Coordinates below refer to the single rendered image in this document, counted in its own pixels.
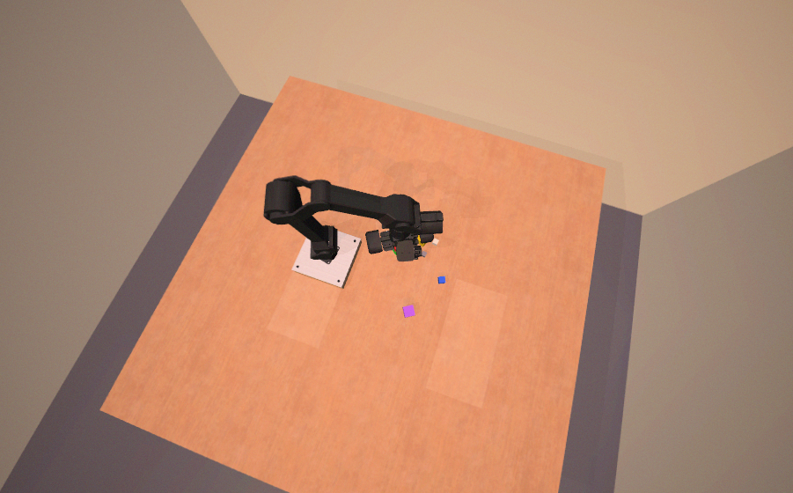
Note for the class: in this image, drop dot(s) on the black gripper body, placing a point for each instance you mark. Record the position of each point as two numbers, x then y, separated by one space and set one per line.
374 241

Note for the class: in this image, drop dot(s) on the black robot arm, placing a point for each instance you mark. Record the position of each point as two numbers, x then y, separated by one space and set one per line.
399 213

